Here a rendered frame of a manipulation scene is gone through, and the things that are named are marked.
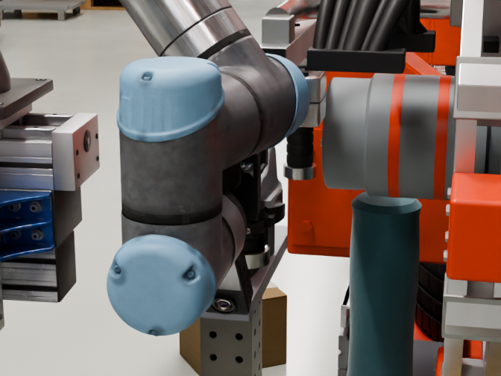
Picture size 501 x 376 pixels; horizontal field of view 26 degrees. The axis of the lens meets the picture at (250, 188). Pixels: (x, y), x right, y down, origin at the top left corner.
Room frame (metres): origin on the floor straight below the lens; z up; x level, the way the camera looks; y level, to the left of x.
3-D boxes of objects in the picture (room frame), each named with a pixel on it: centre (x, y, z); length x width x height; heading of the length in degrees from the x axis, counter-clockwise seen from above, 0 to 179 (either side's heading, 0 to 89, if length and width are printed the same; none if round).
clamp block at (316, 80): (1.06, -0.03, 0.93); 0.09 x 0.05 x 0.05; 79
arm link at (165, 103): (0.79, 0.05, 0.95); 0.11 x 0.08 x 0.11; 154
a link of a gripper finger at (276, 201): (0.98, -0.01, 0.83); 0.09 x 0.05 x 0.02; 160
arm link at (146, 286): (0.77, 0.06, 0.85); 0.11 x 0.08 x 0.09; 169
